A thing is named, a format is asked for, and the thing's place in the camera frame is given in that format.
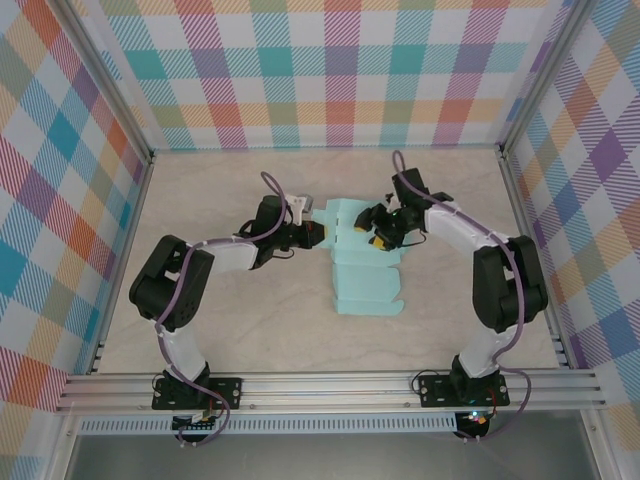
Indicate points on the light blue paper box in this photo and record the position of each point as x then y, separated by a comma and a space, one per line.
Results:
365, 290

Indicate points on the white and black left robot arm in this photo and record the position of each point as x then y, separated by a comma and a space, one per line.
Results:
230, 260

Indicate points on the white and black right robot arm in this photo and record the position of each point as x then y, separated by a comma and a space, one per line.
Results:
455, 230

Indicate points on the small circuit board with light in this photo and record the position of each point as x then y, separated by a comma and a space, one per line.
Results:
475, 419

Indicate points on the aluminium side rail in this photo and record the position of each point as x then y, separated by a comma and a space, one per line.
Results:
122, 260
537, 260

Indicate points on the aluminium mounting rail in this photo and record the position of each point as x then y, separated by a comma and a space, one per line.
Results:
325, 392

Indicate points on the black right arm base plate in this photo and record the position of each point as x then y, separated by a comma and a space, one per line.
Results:
435, 390

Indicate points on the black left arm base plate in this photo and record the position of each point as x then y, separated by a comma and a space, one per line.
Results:
227, 392

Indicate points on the aluminium frame post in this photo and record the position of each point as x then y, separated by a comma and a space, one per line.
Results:
107, 85
537, 75

